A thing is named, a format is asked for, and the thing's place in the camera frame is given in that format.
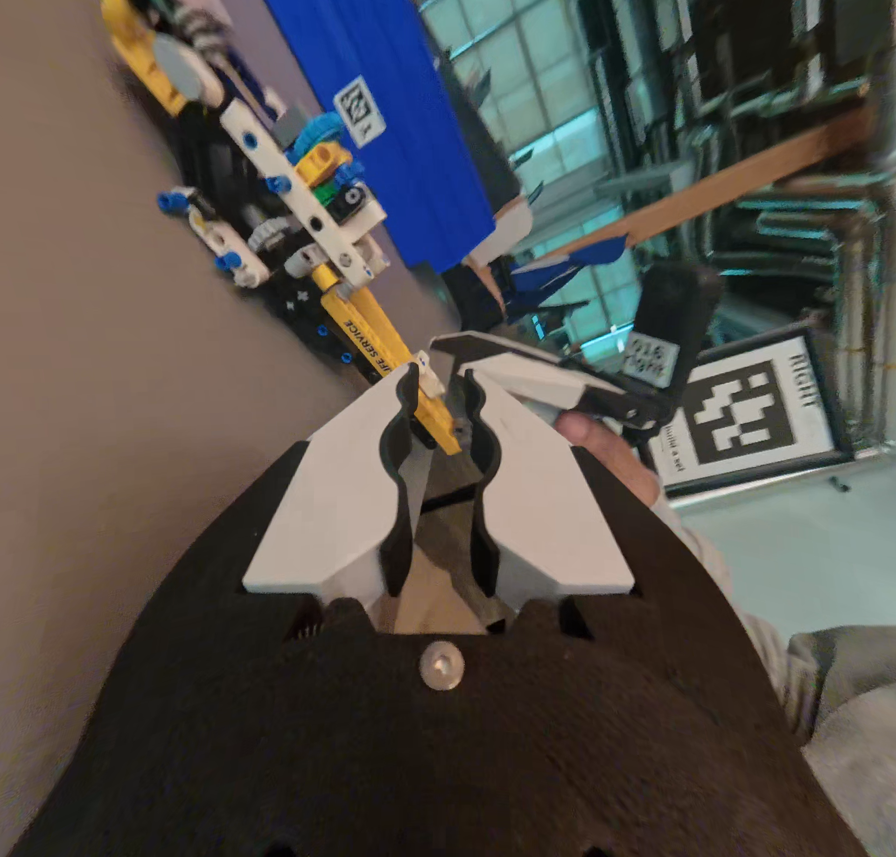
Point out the person's right hand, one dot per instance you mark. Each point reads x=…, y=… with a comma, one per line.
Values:
x=616, y=451

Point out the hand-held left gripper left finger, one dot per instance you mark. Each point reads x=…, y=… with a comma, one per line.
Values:
x=329, y=507

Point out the wooden beam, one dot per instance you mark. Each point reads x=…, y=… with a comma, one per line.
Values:
x=735, y=178

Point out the yellow and white lego model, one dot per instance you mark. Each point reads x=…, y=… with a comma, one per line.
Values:
x=280, y=164

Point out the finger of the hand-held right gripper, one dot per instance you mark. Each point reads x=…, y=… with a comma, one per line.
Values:
x=546, y=381
x=490, y=347

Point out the blue box with tag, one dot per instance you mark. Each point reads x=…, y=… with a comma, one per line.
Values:
x=392, y=101

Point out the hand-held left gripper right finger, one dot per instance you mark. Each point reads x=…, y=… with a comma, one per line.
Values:
x=553, y=521

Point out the blue folded cardboard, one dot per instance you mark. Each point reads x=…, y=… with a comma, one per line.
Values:
x=539, y=280

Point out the large glass window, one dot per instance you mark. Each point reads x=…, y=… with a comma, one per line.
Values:
x=490, y=10

